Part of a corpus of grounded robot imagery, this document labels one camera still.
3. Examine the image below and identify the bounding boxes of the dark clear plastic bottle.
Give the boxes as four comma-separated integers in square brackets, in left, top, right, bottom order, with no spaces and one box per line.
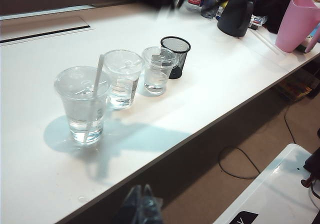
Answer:
[200,0,221,19]

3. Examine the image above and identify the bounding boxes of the white plastic straw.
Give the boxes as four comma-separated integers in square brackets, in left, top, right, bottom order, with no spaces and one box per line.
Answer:
[83,54,105,144]

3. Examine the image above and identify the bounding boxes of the black bag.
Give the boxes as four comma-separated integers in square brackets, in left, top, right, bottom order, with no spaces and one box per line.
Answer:
[254,0,294,35]

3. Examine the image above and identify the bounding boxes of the white robot base platform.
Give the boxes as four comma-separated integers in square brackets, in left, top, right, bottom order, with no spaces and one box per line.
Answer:
[212,143,320,224]

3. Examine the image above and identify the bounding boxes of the black floor cable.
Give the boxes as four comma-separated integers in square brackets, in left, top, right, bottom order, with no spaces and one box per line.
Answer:
[218,146,264,180]

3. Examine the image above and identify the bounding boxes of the black thermos jug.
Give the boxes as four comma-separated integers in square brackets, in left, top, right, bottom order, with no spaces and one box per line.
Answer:
[217,0,257,38]

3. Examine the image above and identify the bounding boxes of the spare white straw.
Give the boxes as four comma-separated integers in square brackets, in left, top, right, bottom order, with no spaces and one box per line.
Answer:
[251,28,286,57]

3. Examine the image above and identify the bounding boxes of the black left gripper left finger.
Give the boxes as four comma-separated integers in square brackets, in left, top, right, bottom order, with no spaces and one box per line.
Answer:
[117,185,142,224]

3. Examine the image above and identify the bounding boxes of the black mesh pen holder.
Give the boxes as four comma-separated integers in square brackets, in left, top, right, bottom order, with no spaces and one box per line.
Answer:
[160,36,192,80]

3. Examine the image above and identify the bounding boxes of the red label water bottle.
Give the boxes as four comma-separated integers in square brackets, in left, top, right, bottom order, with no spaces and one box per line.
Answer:
[184,0,205,13]

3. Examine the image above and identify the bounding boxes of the large clear lidded plastic cup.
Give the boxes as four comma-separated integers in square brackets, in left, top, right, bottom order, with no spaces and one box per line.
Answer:
[54,66,111,146]

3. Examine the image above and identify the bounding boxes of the pink plastic pitcher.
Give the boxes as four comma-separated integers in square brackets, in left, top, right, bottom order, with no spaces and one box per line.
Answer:
[275,0,320,54]

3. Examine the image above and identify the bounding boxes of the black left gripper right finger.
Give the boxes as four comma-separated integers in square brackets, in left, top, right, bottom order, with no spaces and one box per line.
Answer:
[139,183,164,224]

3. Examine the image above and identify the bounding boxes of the medium clear cup printed label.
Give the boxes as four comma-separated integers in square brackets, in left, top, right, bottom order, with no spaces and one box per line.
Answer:
[103,49,146,110]

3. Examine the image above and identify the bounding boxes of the desk cable tray flap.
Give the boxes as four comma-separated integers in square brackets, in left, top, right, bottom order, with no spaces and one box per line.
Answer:
[0,15,91,44]

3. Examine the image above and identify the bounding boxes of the small clear lidded plastic cup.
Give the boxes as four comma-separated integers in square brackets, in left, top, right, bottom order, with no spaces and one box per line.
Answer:
[142,46,177,96]

